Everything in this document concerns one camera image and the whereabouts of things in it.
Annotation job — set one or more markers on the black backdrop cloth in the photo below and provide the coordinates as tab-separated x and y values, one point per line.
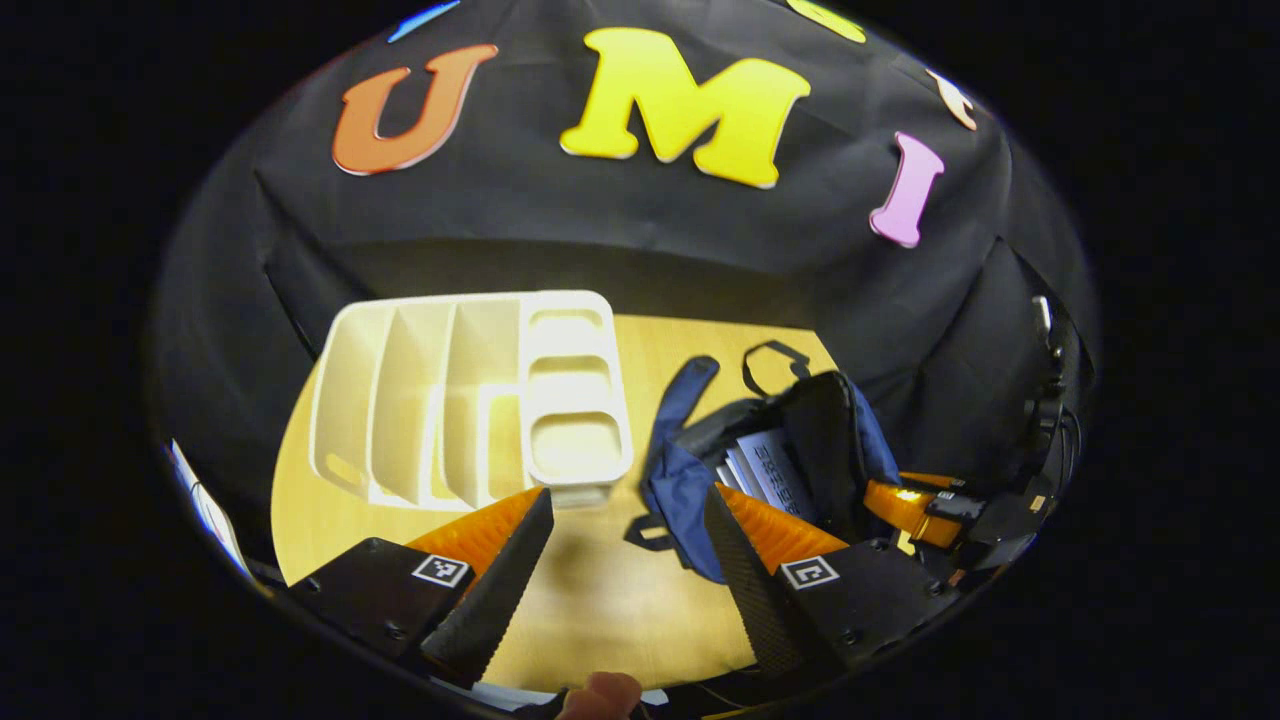
550	230

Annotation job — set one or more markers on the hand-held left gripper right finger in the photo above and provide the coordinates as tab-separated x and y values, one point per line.
755	600

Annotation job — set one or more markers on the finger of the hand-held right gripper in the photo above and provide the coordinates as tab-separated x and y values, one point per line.
930	480
900	510

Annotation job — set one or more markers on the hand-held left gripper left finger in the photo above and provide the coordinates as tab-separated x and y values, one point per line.
495	600

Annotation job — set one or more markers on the white plastic bookshelf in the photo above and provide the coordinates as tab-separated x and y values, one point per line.
570	400

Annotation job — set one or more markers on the lit screen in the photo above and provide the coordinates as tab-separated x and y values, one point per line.
205	505

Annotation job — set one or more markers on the blue schoolbag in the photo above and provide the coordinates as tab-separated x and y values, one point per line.
685	480

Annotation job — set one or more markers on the lavender cover book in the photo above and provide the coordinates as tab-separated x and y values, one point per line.
778	470

